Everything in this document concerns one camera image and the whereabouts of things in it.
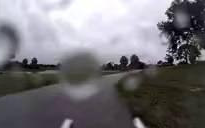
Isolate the distant row of trees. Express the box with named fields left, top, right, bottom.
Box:
left=0, top=54, right=175, bottom=72

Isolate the large dark tree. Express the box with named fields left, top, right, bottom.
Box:
left=156, top=0, right=205, bottom=65

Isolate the flat grass field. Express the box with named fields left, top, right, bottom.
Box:
left=0, top=69, right=124, bottom=98

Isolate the grass verge with slope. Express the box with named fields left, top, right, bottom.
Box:
left=115, top=62, right=205, bottom=128

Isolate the grey asphalt road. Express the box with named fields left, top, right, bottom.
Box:
left=0, top=69, right=144, bottom=128

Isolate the robot's own part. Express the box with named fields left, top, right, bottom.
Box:
left=132, top=116, right=147, bottom=128
left=59, top=117, right=74, bottom=128

